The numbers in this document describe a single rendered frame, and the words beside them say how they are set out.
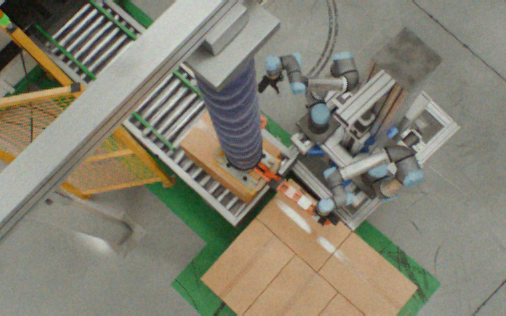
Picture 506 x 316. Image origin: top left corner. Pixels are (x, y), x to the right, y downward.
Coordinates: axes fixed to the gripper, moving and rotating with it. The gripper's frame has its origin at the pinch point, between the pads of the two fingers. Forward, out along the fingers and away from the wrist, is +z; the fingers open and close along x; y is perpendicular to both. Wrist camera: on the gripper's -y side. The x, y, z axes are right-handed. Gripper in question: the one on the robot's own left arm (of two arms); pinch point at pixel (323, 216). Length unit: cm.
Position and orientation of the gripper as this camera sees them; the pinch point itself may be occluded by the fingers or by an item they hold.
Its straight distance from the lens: 310.8
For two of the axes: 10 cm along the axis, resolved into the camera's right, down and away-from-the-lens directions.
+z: 0.4, 2.5, 9.7
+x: -6.3, 7.6, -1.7
